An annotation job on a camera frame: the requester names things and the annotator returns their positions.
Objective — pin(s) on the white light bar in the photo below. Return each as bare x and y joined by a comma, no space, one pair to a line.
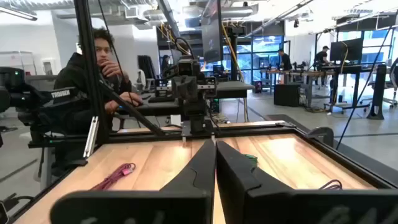
91,137

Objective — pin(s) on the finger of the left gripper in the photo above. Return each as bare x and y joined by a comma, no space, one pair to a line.
179,88
192,88

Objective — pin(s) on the dark table clamp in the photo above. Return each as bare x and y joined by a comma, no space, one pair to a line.
321,135

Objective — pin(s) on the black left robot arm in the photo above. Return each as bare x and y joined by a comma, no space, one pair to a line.
196,109

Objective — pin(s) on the office chair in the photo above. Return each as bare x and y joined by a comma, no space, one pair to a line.
392,81

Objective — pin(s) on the black background robot arm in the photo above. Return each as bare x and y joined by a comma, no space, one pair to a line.
31,99

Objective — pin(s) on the black computer monitor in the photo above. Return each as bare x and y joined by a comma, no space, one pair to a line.
212,40
345,49

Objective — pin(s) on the long wooden workbench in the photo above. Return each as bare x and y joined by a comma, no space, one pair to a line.
298,74

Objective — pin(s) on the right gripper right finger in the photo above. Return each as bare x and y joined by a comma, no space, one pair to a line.
248,199

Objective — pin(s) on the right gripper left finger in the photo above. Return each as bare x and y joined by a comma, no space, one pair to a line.
192,199

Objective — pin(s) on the person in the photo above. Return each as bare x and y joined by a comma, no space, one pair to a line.
165,63
285,62
321,57
74,81

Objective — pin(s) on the black cabinet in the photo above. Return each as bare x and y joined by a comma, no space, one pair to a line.
286,95

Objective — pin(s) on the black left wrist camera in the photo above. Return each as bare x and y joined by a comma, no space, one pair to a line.
188,68

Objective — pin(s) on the black pole stand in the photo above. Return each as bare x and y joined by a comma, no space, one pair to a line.
377,93

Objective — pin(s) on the dark grey desk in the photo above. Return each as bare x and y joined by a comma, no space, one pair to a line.
233,88

